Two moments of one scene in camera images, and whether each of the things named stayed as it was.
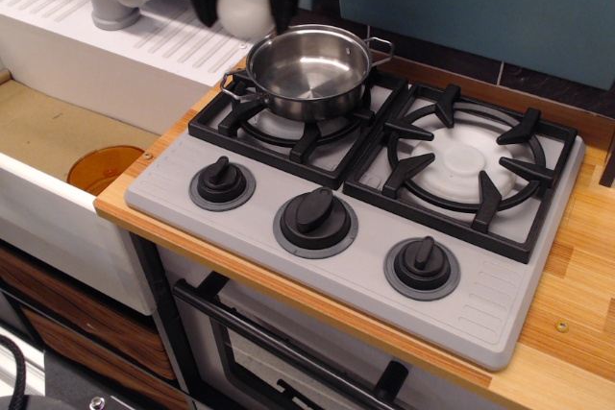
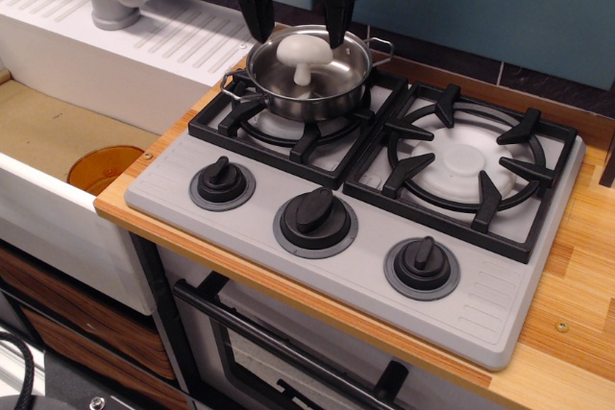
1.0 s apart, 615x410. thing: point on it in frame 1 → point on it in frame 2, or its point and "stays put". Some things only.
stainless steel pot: x=309 y=72 stays put
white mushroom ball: x=244 y=5 → x=303 y=51
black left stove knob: x=222 y=186 stays put
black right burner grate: x=476 y=168 stays put
